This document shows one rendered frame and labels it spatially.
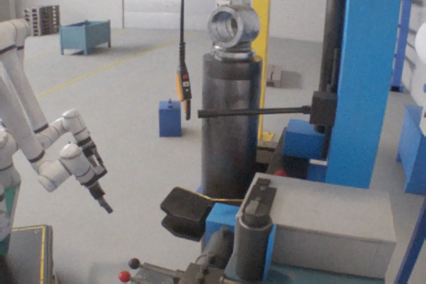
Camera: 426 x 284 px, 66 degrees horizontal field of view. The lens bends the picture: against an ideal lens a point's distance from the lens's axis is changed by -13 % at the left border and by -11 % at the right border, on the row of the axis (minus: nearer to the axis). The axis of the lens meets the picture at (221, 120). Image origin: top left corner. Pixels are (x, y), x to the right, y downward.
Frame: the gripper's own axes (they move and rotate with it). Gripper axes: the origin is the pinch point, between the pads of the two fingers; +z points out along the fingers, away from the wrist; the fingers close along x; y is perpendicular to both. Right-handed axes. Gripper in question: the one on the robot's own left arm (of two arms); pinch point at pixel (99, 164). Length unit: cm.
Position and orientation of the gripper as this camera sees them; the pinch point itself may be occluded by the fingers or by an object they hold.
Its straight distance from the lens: 205.8
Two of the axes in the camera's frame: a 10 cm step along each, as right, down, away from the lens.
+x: -2.1, -2.5, 9.4
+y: 9.0, -4.3, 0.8
